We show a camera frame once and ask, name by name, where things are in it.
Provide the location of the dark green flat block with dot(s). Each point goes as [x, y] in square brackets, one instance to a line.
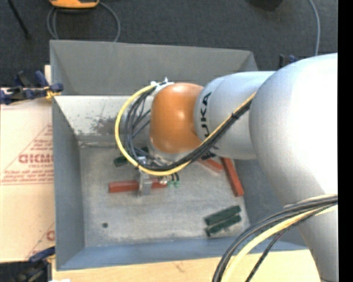
[223, 214]
[223, 227]
[119, 160]

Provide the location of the red-brown flat block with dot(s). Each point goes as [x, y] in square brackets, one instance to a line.
[233, 179]
[122, 186]
[213, 164]

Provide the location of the grey metal bin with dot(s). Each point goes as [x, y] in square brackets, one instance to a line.
[153, 216]

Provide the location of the brown cardboard board red print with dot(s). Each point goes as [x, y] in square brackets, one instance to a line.
[23, 204]

